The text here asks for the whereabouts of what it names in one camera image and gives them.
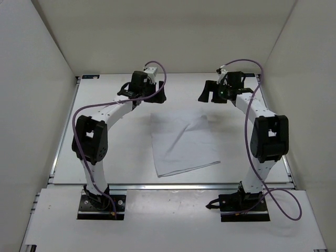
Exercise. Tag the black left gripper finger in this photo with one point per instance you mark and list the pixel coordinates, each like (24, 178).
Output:
(160, 97)
(149, 95)

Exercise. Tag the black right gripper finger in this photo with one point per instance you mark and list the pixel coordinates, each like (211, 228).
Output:
(210, 87)
(215, 96)

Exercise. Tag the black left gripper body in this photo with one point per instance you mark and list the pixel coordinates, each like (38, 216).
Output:
(150, 85)

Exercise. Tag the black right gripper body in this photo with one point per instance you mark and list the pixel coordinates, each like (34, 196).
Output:
(224, 90)

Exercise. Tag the white skirt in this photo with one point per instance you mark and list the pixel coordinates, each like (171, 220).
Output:
(182, 141)

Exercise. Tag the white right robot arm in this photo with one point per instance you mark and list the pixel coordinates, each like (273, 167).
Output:
(269, 139)

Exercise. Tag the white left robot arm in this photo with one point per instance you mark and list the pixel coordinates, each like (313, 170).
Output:
(90, 142)

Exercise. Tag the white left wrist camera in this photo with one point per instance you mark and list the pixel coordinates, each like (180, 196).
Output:
(151, 72)

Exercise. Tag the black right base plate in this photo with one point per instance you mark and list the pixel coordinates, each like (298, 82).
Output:
(234, 209)

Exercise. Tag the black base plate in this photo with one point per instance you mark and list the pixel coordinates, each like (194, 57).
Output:
(90, 209)
(234, 209)

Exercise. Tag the aluminium table front rail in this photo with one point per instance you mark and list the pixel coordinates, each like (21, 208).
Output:
(176, 187)

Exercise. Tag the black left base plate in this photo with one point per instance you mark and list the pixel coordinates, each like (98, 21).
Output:
(90, 209)

